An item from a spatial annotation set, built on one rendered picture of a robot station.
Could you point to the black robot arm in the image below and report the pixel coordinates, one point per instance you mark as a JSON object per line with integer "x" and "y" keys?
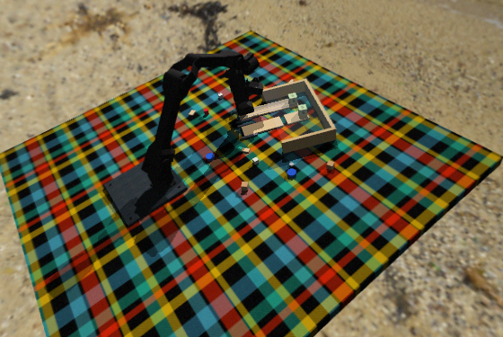
{"x": 176, "y": 86}

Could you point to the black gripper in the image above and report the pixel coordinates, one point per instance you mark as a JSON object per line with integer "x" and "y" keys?
{"x": 242, "y": 102}

